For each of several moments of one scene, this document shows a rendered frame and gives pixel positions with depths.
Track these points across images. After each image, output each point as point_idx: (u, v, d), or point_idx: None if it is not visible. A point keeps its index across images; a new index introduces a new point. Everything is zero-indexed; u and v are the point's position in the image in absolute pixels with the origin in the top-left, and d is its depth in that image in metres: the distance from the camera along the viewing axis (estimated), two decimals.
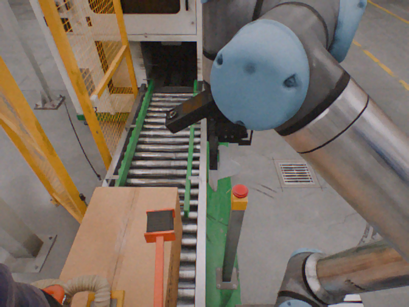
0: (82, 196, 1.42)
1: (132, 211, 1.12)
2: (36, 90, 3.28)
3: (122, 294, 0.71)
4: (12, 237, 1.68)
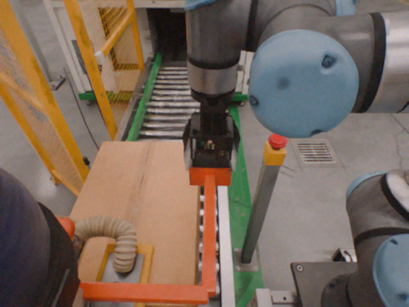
0: (86, 159, 1.23)
1: (148, 166, 0.93)
2: None
3: (151, 250, 0.52)
4: None
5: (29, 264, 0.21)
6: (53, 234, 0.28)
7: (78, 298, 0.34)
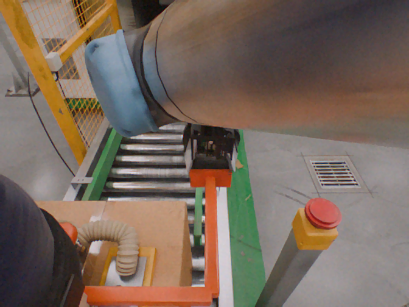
0: None
1: (94, 255, 0.53)
2: (7, 72, 2.70)
3: (154, 253, 0.52)
4: None
5: (33, 273, 0.21)
6: (56, 240, 0.28)
7: (83, 303, 0.34)
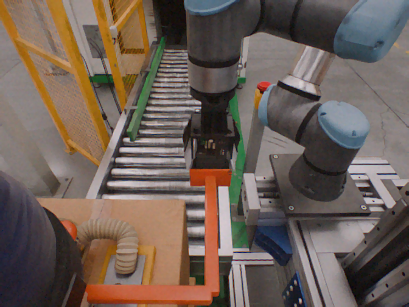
0: (104, 114, 1.45)
1: (93, 253, 0.53)
2: None
3: (153, 251, 0.52)
4: (33, 167, 1.71)
5: (37, 271, 0.21)
6: (58, 238, 0.28)
7: (83, 301, 0.34)
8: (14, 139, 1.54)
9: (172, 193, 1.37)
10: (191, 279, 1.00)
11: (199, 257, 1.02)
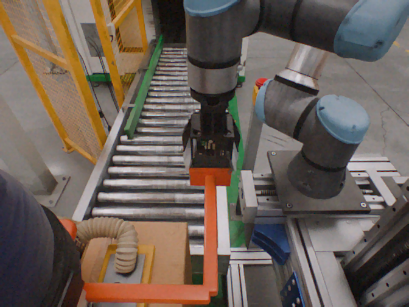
0: (101, 112, 1.43)
1: None
2: None
3: (153, 250, 0.52)
4: (29, 166, 1.69)
5: (34, 268, 0.21)
6: (56, 236, 0.28)
7: (81, 299, 0.34)
8: (10, 137, 1.52)
9: (170, 192, 1.35)
10: None
11: (196, 257, 1.00)
